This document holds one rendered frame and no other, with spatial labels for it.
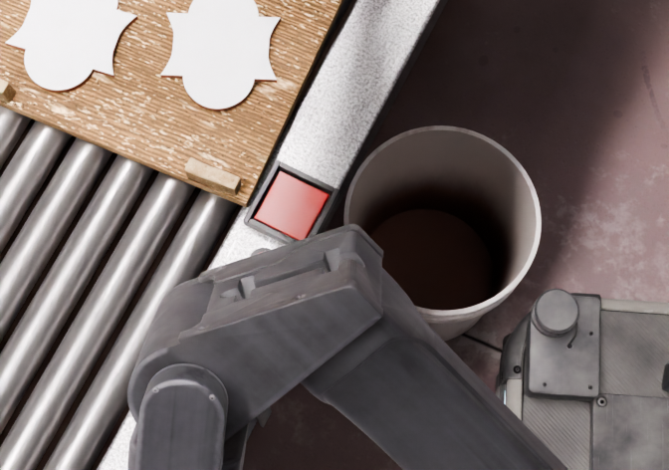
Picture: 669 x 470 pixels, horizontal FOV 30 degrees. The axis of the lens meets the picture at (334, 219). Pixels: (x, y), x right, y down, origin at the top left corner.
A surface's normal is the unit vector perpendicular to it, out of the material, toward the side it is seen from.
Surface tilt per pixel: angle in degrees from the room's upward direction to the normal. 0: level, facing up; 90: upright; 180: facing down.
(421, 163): 87
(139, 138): 0
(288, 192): 0
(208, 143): 0
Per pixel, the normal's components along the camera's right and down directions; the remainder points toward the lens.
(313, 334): -0.04, 0.38
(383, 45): 0.00, -0.28
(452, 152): -0.19, 0.93
